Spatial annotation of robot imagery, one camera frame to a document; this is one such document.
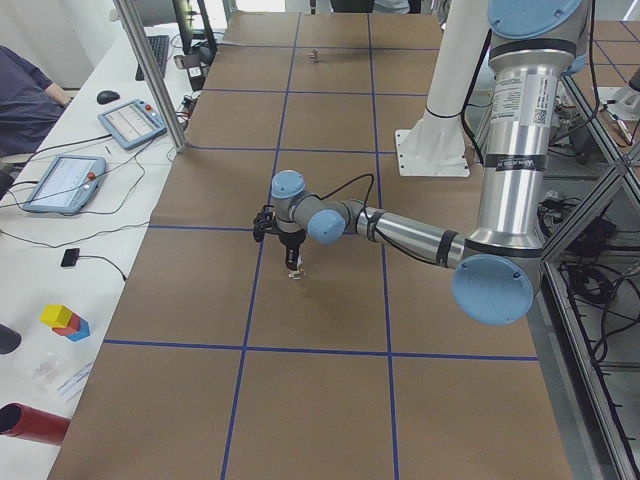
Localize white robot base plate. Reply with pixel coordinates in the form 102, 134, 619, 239
395, 127, 470, 178

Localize brass white PPR valve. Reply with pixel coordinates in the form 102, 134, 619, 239
288, 267, 305, 280

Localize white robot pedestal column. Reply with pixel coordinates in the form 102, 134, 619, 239
425, 0, 489, 119

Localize brown paper table mat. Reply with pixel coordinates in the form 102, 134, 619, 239
50, 13, 599, 479

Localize yellow red blue blocks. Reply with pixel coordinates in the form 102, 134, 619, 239
40, 304, 90, 342

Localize red cylinder tube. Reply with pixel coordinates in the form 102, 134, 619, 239
1, 403, 71, 446

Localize black computer mouse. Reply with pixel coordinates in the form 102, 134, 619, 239
96, 90, 120, 105

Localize near blue teach pendant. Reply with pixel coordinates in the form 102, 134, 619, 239
22, 155, 107, 215

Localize blue teach pendant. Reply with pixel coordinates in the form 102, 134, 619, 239
97, 99, 167, 150
22, 155, 107, 215

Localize aluminium frame post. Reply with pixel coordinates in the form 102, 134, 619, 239
113, 0, 186, 153

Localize black keyboard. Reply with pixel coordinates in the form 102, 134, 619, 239
147, 35, 170, 78

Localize small black box device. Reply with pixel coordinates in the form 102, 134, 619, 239
60, 248, 80, 268

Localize far blue teach pendant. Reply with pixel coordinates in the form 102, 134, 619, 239
97, 99, 167, 150

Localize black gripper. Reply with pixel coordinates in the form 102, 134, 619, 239
278, 230, 305, 272

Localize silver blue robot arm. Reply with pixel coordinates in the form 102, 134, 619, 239
253, 1, 595, 325

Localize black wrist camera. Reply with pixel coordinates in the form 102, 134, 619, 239
252, 204, 277, 243

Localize seated person dark clothes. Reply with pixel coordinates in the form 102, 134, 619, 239
1, 46, 71, 157

